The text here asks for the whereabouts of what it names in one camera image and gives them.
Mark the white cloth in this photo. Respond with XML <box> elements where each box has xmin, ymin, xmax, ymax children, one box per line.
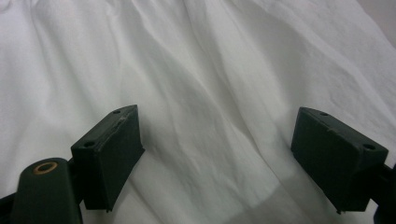
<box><xmin>0</xmin><ymin>0</ymin><xmax>396</xmax><ymax>224</ymax></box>

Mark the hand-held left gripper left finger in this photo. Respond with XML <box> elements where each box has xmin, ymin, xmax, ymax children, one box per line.
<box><xmin>70</xmin><ymin>105</ymin><xmax>146</xmax><ymax>213</ymax></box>

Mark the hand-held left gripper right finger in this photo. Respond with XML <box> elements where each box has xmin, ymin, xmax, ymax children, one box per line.
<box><xmin>290</xmin><ymin>106</ymin><xmax>389</xmax><ymax>215</ymax></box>

